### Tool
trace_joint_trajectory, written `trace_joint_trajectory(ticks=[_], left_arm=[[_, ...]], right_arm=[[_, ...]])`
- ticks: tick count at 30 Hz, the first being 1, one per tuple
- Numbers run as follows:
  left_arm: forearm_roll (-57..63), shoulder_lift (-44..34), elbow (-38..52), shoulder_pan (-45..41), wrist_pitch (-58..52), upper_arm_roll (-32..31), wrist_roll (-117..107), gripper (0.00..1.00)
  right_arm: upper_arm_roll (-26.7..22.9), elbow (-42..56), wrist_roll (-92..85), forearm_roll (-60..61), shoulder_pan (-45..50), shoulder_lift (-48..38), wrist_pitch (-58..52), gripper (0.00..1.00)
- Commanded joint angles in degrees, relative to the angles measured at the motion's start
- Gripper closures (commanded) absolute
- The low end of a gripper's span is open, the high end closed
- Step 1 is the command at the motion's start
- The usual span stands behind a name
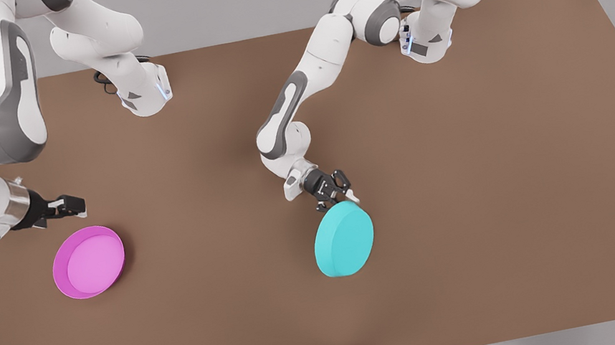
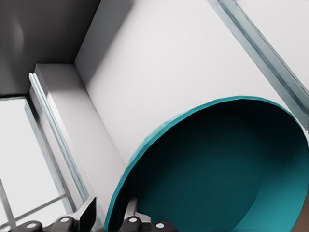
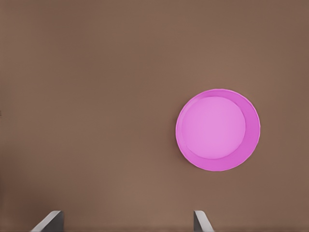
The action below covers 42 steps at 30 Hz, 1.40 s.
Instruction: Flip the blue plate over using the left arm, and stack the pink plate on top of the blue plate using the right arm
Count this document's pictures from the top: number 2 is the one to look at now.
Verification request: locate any silver frame crossbar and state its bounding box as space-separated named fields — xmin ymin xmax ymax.
xmin=12 ymin=194 xmax=68 ymax=226

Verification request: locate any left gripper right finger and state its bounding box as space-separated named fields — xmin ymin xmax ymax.
xmin=120 ymin=197 xmax=175 ymax=232

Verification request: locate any blue plate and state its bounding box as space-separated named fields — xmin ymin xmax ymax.
xmin=103 ymin=95 xmax=309 ymax=232

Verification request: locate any silver frame post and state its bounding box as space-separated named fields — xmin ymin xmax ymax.
xmin=208 ymin=0 xmax=309 ymax=119
xmin=0 ymin=178 xmax=17 ymax=231
xmin=23 ymin=96 xmax=77 ymax=215
xmin=28 ymin=72 xmax=90 ymax=204

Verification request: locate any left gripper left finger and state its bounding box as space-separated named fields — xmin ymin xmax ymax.
xmin=14 ymin=196 xmax=98 ymax=232

